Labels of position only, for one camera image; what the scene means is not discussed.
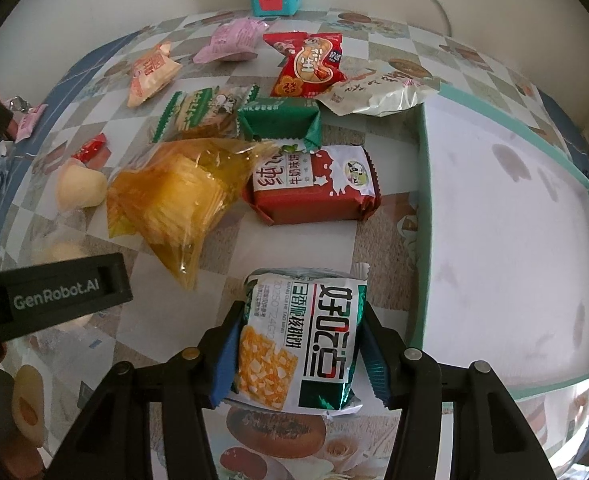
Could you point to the red white milk snack pack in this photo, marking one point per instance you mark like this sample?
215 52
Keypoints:
335 183

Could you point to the small red candy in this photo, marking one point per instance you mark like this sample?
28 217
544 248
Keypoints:
90 148

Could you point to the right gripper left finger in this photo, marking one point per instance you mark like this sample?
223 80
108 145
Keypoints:
110 438

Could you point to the patterned tablecloth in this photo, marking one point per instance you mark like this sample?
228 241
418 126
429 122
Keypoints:
163 318

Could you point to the teal-rimmed cardboard tray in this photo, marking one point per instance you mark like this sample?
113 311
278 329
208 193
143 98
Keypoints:
502 247

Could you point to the green rice cracker packet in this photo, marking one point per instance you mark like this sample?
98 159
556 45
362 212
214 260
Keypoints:
205 113

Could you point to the crumpled silver wrapper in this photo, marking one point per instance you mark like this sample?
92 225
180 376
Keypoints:
18 105

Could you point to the small yellow cake piece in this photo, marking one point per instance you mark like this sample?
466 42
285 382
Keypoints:
79 187

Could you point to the orange egg roll packet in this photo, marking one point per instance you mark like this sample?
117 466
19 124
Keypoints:
151 73

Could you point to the beige foil snack bag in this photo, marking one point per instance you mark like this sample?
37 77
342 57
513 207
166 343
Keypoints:
379 90

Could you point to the green white cracker packet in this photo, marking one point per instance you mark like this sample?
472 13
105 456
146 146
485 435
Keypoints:
297 349

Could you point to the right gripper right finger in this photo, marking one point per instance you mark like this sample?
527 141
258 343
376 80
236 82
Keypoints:
491 437

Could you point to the red peanut snack bag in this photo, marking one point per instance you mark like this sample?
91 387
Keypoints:
312 62

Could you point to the dark green snack packet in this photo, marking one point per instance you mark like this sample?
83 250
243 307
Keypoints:
291 122

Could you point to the pink snack packet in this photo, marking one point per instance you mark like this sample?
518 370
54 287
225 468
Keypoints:
235 41

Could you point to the small pink wafer packet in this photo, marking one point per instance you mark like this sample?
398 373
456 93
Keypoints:
29 121

